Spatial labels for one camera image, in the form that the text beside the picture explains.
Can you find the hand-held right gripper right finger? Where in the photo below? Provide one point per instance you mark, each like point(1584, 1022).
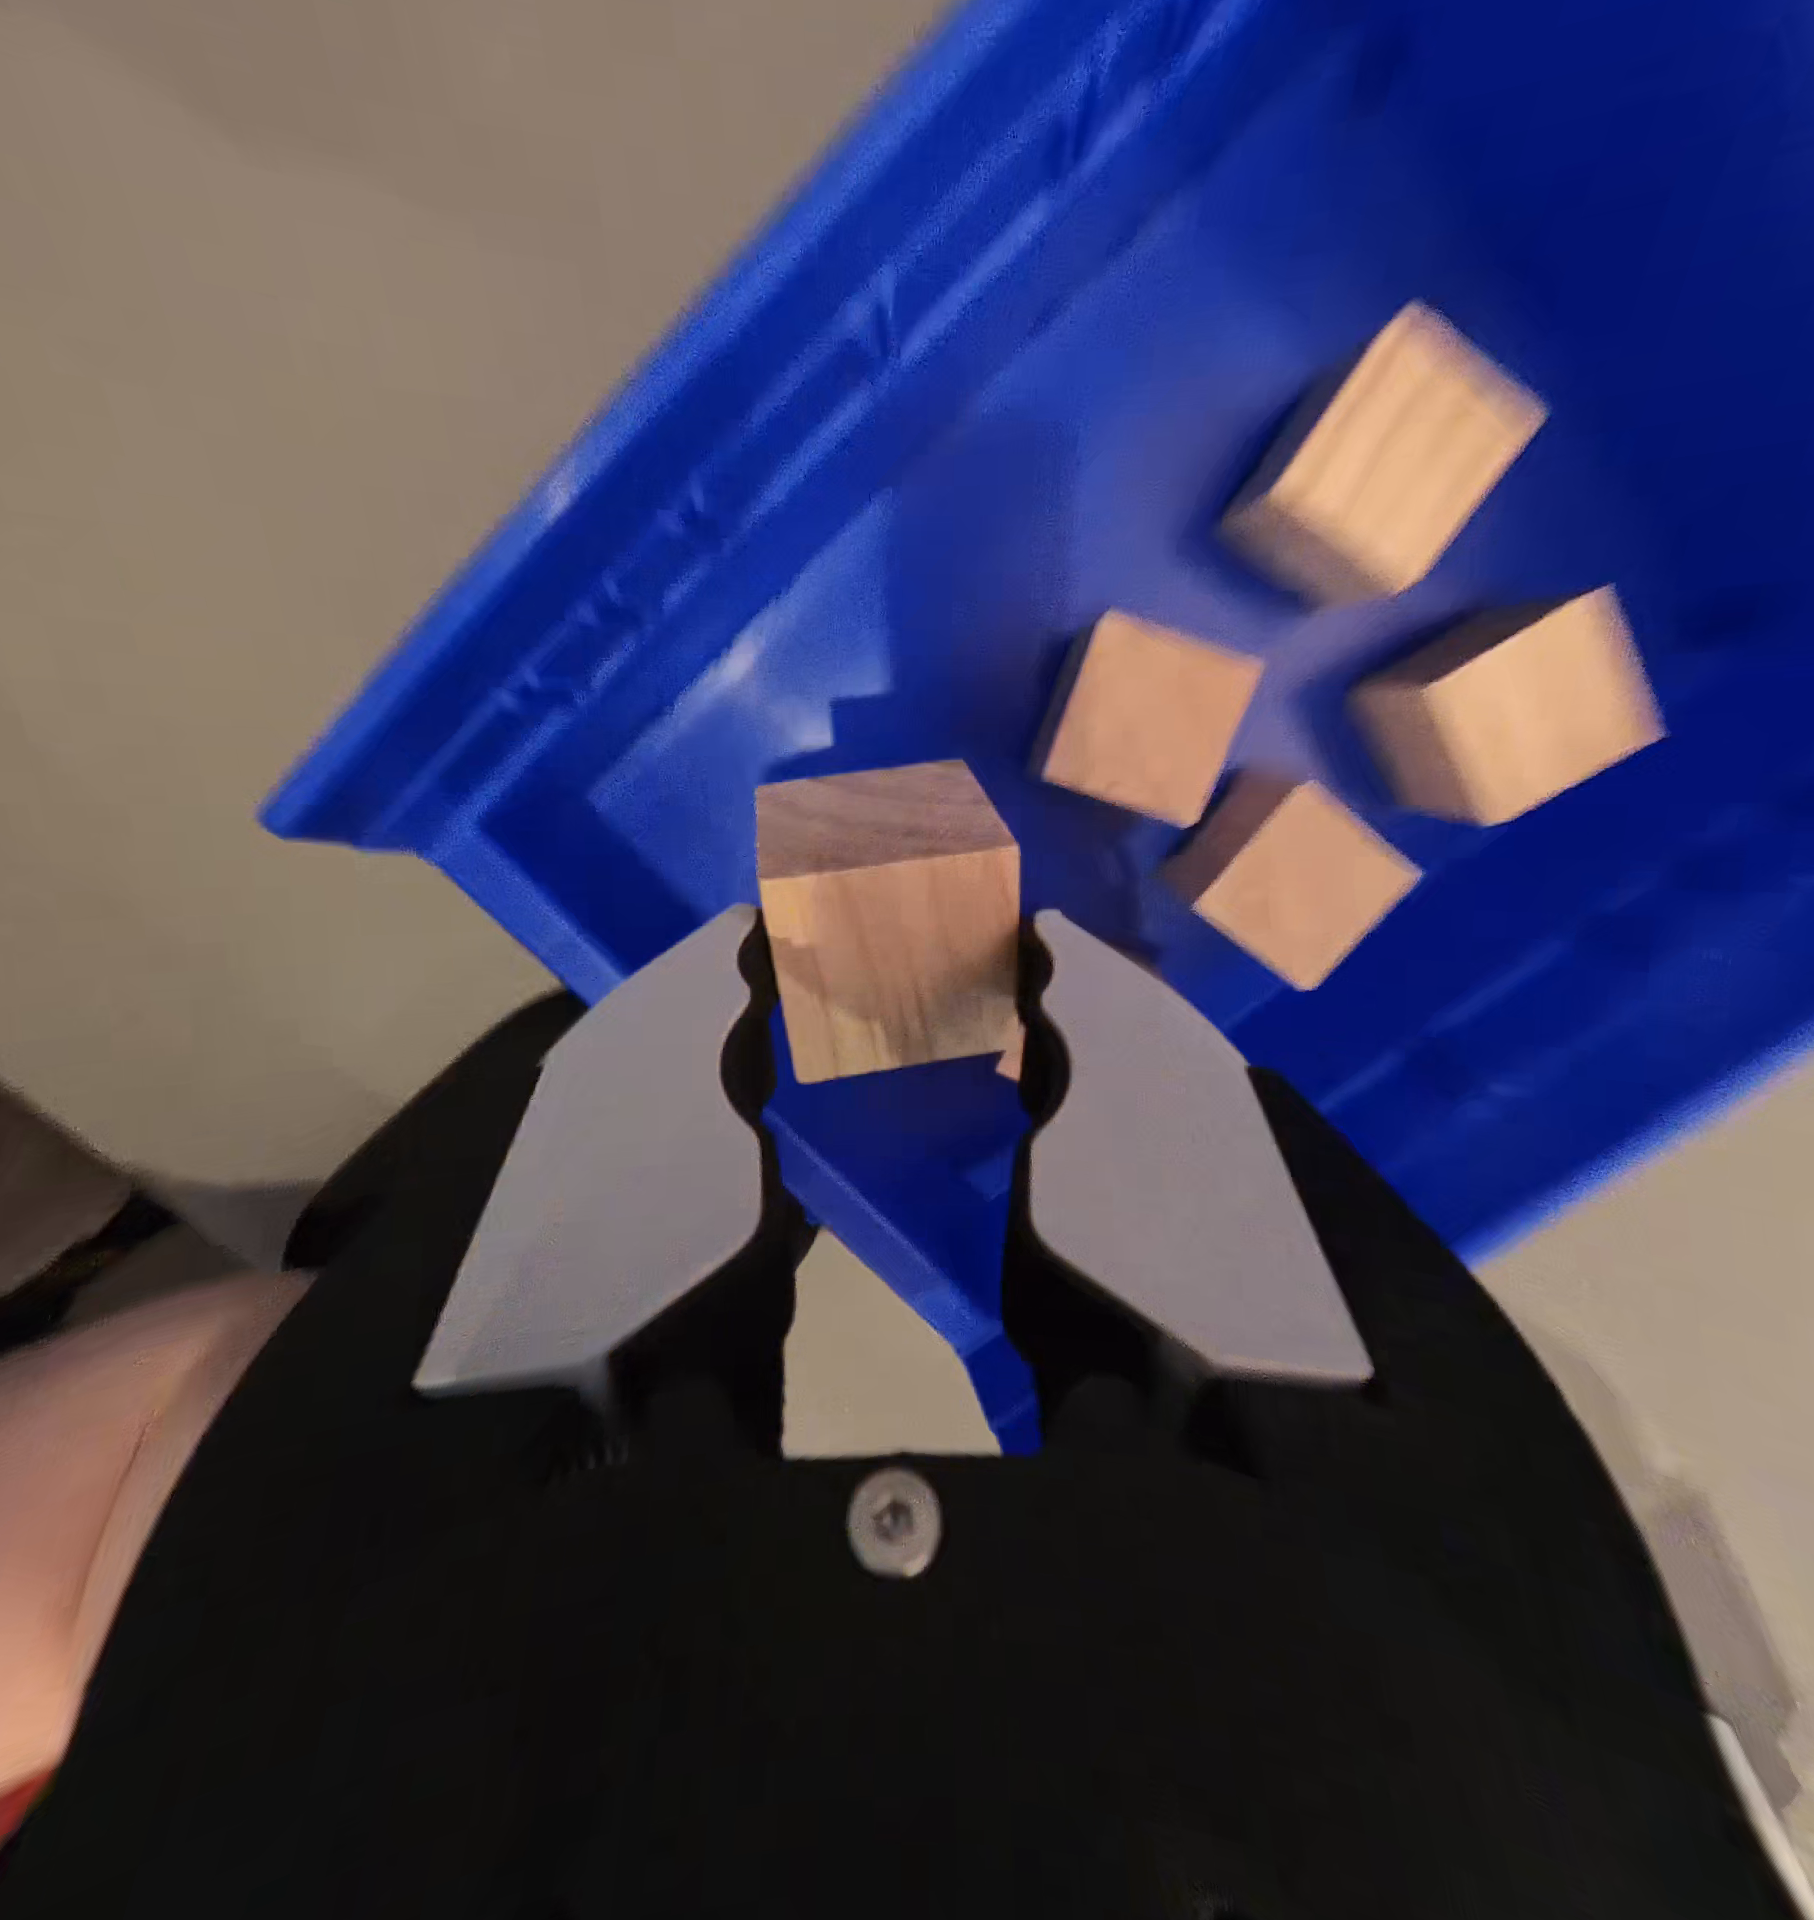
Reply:
point(1191, 1200)

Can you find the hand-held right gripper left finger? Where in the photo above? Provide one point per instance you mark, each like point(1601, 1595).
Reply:
point(593, 1200)

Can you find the wooden cube with blue stripe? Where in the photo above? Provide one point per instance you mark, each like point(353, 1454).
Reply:
point(1516, 713)
point(1148, 719)
point(1296, 884)
point(894, 960)
point(1389, 450)

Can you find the blue plastic bin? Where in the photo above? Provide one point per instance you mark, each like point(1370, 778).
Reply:
point(1598, 151)

